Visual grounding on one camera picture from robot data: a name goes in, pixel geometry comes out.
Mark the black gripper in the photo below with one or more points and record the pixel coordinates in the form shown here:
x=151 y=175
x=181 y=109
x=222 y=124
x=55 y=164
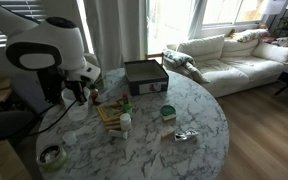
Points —
x=50 y=85

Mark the clear plastic cup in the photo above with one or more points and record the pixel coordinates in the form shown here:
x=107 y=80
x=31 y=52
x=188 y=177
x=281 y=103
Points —
x=79 y=113

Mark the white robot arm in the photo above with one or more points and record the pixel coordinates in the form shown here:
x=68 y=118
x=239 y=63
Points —
x=50 y=36

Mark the wooden tray block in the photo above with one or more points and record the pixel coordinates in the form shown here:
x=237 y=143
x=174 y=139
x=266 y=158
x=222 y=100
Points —
x=109 y=111

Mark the small wooden block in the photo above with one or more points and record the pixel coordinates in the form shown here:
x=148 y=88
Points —
x=168 y=132
x=114 y=127
x=169 y=117

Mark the green bottle with red cap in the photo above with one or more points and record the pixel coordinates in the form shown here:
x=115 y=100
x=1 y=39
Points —
x=127 y=106

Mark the small white bottle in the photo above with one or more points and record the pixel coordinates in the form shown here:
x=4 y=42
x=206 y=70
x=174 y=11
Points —
x=125 y=122

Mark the small white tube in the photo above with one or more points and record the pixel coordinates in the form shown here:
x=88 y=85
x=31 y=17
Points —
x=117 y=134

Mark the glass bowl with foil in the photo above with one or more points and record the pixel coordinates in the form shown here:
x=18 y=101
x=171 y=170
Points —
x=50 y=156

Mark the dark blue cardboard box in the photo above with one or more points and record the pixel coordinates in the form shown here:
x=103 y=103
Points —
x=150 y=87

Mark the gray curtain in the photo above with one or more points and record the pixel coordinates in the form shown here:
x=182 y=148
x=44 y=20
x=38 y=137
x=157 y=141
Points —
x=117 y=30

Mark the gray office chair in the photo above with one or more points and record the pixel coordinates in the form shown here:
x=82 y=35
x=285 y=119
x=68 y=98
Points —
x=7 y=123

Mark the wooden chair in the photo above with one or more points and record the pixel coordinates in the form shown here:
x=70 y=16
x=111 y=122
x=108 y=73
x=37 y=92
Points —
x=154 y=56

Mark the round green lid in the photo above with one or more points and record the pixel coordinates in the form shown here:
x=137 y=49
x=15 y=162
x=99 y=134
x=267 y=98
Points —
x=168 y=110

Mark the window blinds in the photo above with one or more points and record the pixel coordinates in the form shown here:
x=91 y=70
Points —
x=4 y=36

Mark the gray patterned blanket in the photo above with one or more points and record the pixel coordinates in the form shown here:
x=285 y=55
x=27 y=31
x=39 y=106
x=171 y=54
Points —
x=180 y=60

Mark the crumpled silver foil wrapper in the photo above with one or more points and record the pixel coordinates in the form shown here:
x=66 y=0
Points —
x=185 y=135

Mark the cream sofa back cushion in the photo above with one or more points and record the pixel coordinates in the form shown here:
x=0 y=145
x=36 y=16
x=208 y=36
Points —
x=240 y=48
x=202 y=48
x=275 y=53

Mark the cream sofa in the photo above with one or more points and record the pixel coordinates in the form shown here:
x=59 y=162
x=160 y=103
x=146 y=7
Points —
x=244 y=71

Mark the black plant stand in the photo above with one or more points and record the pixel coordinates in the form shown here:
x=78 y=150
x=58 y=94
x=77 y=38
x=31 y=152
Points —
x=284 y=25

